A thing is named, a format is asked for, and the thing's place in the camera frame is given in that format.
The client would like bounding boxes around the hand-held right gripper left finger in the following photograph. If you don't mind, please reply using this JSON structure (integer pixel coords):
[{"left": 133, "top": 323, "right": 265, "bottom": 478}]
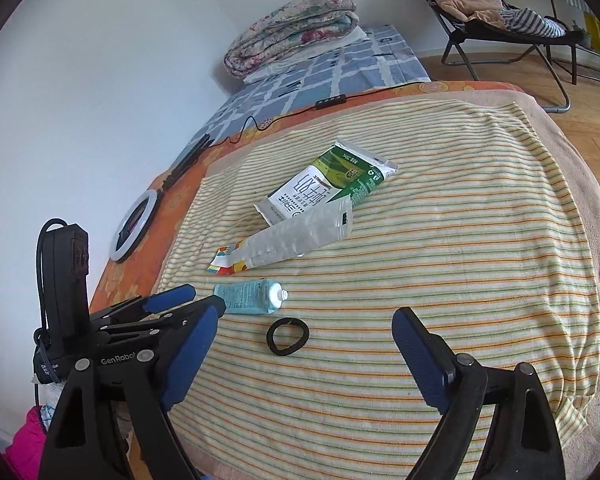
[{"left": 39, "top": 304, "right": 220, "bottom": 480}]

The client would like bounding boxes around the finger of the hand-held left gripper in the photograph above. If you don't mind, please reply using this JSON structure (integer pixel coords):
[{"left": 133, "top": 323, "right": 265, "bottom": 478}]
[
  {"left": 100, "top": 295, "right": 227, "bottom": 349},
  {"left": 88, "top": 283, "right": 197, "bottom": 331}
]

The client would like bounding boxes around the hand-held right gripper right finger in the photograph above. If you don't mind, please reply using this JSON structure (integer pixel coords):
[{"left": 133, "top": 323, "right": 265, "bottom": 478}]
[{"left": 391, "top": 306, "right": 567, "bottom": 480}]

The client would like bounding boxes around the light blue tube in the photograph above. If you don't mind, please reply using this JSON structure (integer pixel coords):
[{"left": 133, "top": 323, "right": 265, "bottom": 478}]
[{"left": 213, "top": 279, "right": 289, "bottom": 316}]

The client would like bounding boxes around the striped yellow towel blanket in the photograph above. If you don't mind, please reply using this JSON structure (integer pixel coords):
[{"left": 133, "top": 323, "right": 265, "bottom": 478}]
[{"left": 155, "top": 89, "right": 600, "bottom": 480}]

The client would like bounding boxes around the pink garment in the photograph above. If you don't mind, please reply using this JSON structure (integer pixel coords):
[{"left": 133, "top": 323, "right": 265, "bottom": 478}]
[{"left": 5, "top": 405, "right": 48, "bottom": 480}]

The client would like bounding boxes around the green and white carton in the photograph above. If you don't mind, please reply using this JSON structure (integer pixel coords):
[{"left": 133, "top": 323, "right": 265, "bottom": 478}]
[{"left": 254, "top": 140, "right": 398, "bottom": 227}]

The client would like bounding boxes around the blue checked bedsheet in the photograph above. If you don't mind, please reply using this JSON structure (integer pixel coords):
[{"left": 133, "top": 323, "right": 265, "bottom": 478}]
[{"left": 192, "top": 24, "right": 431, "bottom": 146}]

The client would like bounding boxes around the folded floral quilt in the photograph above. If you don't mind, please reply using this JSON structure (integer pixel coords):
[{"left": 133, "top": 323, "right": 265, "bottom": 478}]
[{"left": 223, "top": 0, "right": 358, "bottom": 79}]

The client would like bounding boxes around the black folding chair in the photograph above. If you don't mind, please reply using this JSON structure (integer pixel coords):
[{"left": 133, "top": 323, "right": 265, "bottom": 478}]
[{"left": 397, "top": 0, "right": 586, "bottom": 113}]

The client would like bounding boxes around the beige cloth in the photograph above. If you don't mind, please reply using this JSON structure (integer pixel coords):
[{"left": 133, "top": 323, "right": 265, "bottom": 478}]
[{"left": 434, "top": 0, "right": 508, "bottom": 31}]

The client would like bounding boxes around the grey striped cloth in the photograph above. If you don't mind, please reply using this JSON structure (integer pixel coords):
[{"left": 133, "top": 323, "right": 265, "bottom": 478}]
[{"left": 500, "top": 6, "right": 566, "bottom": 39}]

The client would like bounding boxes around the black camera cable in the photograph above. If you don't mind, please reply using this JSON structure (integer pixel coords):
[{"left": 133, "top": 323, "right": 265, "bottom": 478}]
[{"left": 34, "top": 217, "right": 69, "bottom": 361}]

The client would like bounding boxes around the white ring light with stand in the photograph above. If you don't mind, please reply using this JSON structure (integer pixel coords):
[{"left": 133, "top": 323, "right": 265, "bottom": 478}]
[{"left": 109, "top": 134, "right": 214, "bottom": 264}]

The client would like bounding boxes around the black hair tie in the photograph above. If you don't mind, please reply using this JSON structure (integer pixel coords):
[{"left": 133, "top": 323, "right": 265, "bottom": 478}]
[{"left": 266, "top": 316, "right": 309, "bottom": 357}]

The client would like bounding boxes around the black ring light cable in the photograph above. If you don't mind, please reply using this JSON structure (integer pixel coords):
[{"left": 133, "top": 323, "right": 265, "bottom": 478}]
[{"left": 212, "top": 80, "right": 431, "bottom": 146}]

